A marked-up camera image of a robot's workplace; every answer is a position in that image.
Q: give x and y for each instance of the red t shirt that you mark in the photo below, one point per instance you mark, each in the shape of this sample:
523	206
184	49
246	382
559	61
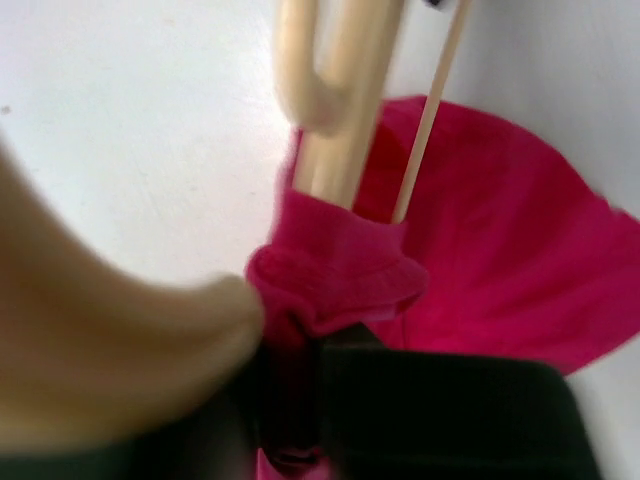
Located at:
504	251

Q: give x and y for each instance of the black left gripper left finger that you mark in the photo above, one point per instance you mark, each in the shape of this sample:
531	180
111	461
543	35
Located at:
218	440

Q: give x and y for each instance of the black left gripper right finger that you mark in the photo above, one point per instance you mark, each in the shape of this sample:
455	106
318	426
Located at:
391	414

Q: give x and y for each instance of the beige hanger front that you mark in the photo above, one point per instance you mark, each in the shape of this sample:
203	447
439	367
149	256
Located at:
90	355

